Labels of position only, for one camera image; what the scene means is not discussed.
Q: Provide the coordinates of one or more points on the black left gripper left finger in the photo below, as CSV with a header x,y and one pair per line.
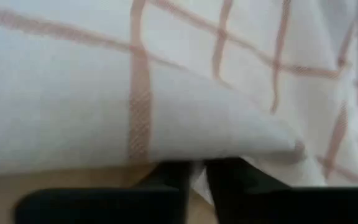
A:
x,y
120,205

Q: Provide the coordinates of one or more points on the white towel with red grid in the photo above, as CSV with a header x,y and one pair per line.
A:
x,y
73,109

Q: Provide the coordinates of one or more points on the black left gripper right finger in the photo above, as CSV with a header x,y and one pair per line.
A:
x,y
275,205

